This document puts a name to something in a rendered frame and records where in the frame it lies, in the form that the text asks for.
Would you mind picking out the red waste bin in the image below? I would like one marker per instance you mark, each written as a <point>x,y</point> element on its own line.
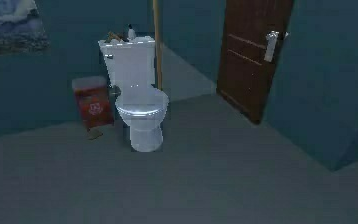
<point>93,103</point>

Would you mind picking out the white bottle with black cap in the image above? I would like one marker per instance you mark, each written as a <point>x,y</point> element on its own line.
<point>131,33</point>

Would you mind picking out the white toilet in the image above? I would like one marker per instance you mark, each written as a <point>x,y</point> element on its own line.
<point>140,100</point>

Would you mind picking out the brown object on toilet tank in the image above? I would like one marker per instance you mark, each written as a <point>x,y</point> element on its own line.
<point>114,36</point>

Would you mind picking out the framed seascape wall picture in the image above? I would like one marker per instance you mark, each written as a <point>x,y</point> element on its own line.
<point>13,26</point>

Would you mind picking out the tan wooden pole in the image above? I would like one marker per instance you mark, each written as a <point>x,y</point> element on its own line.
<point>158,43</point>

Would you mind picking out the brown wooden room door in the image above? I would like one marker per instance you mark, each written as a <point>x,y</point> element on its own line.
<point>247,60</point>

